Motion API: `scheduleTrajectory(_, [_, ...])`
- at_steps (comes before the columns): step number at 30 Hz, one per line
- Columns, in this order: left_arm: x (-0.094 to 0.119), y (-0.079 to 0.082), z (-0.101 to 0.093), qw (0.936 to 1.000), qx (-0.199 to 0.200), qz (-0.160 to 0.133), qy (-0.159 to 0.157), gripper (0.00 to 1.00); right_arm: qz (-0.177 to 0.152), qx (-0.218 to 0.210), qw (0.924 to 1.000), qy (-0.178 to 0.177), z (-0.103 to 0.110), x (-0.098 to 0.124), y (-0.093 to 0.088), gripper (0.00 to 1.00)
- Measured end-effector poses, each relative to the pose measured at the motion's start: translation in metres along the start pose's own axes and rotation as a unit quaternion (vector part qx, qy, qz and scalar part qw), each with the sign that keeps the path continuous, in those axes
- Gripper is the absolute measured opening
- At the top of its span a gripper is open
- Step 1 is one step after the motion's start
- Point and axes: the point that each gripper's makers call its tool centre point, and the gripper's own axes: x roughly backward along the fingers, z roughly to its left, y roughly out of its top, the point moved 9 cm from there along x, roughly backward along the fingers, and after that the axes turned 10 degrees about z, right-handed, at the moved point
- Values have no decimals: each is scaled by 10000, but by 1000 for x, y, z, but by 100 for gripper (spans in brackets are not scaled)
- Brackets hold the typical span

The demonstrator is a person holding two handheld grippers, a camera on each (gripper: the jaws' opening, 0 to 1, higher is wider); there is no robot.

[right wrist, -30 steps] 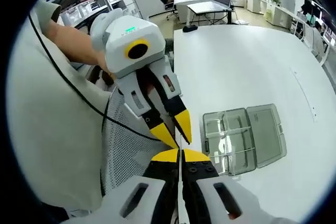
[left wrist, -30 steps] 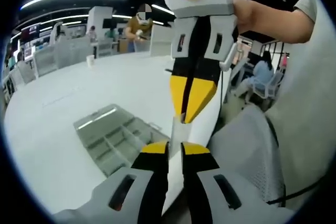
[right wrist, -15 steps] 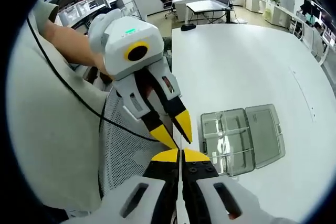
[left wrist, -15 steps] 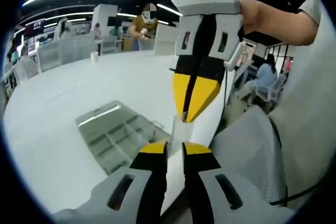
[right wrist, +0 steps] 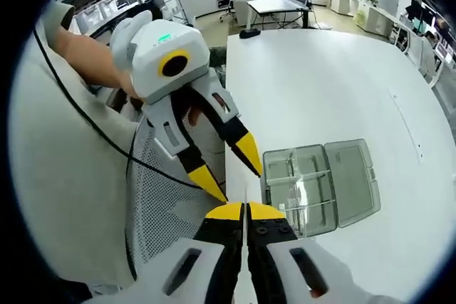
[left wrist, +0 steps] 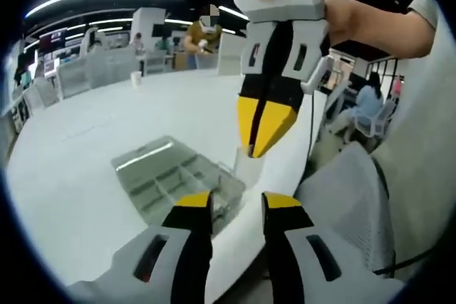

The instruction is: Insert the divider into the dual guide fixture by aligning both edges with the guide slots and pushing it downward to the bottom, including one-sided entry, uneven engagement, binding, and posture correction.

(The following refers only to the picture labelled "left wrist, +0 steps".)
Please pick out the translucent partition panel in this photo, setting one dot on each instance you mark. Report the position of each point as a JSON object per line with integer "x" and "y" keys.
{"x": 110, "y": 69}

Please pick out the white office chair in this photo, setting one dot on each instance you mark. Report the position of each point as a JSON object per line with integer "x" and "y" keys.
{"x": 377, "y": 120}

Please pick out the clear plastic organizer box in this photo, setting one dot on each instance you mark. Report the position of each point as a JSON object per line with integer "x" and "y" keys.
{"x": 142, "y": 161}

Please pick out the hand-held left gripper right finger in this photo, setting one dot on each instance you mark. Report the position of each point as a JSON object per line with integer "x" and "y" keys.
{"x": 320, "y": 268}

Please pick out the white paper cup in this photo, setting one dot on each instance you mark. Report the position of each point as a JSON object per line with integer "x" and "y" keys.
{"x": 136, "y": 78}

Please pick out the white desk partition panel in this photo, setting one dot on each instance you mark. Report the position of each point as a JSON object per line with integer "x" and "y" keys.
{"x": 231, "y": 55}

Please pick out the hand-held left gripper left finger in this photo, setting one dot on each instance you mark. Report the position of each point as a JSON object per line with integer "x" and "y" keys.
{"x": 142, "y": 268}

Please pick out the person's pale shirt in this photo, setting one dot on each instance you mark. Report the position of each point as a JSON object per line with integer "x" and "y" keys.
{"x": 420, "y": 158}

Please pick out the grey mesh office chair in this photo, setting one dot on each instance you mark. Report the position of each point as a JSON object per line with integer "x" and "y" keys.
{"x": 342, "y": 204}

